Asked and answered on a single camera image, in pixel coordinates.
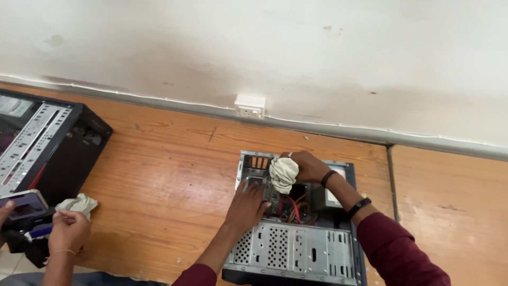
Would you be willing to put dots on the grey power supply unit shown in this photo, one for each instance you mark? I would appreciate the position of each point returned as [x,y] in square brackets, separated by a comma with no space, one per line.
[329,198]

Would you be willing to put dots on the black fitness band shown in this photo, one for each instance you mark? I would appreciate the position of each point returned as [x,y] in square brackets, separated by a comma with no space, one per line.
[359,206]

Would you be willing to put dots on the grey computer case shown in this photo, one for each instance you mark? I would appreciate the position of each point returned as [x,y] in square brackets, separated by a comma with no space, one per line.
[293,250]

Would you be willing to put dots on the person's left hand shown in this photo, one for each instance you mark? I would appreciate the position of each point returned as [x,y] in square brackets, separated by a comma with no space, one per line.
[244,210]

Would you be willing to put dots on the crumpled white cloth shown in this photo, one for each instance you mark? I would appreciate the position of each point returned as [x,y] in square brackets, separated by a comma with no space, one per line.
[77,204]

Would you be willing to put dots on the white wall socket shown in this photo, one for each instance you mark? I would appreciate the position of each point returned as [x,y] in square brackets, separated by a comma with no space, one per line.
[250,106]

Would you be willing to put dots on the person's right fingers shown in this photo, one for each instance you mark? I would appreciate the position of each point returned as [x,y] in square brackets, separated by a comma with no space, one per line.
[289,155]

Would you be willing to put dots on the thin black wristband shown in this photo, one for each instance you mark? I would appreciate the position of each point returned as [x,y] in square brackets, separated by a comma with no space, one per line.
[328,178]

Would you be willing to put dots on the black drive unit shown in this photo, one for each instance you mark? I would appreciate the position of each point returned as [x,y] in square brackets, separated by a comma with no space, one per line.
[27,208]

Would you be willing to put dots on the person's right hand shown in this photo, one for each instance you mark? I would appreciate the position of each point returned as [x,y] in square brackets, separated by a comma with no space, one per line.
[311,169]

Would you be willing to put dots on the black bag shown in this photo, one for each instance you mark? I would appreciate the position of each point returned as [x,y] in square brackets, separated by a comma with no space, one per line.
[27,250]

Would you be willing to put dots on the white cleaning cloth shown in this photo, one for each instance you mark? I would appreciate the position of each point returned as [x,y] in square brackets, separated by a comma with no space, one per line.
[283,174]

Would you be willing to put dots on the black computer case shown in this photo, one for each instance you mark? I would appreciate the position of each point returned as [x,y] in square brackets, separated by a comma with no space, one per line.
[59,151]

